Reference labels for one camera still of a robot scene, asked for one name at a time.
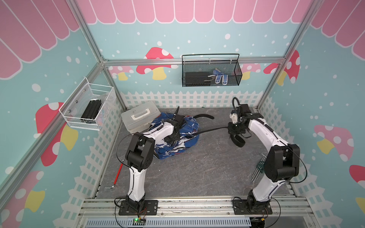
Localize hex key set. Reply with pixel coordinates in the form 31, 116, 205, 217
251, 154, 266, 183

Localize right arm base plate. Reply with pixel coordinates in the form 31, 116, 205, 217
232, 198, 272, 216

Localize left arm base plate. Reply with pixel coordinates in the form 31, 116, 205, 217
118, 200, 159, 216

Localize blue white item in basket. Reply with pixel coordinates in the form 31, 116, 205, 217
208, 68, 229, 86

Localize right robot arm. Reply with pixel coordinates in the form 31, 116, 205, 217
228, 113, 302, 213

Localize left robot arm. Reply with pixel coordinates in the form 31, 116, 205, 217
125, 114, 186, 212

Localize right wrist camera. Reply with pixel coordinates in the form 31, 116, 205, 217
230, 104, 251, 124

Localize white wire wall basket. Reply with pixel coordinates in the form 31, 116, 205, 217
59, 78, 117, 131

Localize black box in white basket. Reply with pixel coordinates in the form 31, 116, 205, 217
80, 99, 102, 124

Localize blue patterned trousers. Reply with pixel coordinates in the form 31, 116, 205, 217
149, 112, 199, 160

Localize white plastic case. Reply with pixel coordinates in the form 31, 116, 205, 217
121, 101, 161, 134

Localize green circuit board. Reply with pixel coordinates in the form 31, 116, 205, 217
133, 218, 146, 226

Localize black mesh wall basket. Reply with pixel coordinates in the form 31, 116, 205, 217
181, 53, 242, 87

